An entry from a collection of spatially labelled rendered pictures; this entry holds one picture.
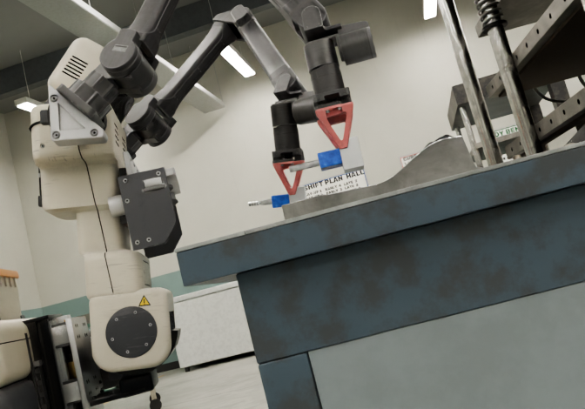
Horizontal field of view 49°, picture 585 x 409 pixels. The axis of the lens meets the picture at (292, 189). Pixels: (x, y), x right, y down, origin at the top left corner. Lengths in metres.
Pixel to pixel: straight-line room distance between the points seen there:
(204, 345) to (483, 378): 7.65
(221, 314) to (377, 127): 3.19
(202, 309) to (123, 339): 6.83
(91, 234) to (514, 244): 1.00
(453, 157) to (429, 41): 7.73
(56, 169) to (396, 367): 1.01
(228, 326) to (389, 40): 4.33
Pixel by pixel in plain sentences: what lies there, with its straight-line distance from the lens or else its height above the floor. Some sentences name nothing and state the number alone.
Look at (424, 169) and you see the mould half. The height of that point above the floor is 0.89.
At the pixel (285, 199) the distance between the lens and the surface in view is 1.43.
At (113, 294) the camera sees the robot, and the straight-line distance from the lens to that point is 1.40.
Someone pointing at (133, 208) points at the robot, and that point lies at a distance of 1.39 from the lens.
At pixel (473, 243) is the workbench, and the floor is 0.73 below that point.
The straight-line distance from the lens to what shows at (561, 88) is 6.03.
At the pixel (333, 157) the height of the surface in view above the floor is 0.93.
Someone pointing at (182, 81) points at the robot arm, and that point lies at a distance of 1.77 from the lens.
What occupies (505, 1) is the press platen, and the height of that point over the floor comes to 1.49.
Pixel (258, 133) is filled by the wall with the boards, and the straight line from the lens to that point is 8.99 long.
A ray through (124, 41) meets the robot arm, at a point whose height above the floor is 1.28.
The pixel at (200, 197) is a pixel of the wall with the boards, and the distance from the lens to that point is 9.13.
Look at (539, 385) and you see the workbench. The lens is 0.67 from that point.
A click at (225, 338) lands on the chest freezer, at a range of 8.15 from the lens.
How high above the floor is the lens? 0.74
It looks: 8 degrees up
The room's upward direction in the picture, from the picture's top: 15 degrees counter-clockwise
